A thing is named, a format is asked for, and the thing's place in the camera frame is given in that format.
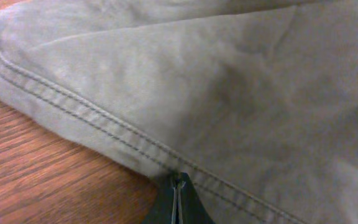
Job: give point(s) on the grey shorts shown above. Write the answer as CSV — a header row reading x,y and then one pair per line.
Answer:
x,y
257,101

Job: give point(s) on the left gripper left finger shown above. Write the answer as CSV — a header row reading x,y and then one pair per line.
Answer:
x,y
164,209

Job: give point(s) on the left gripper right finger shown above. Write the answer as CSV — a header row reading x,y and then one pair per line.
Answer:
x,y
189,208

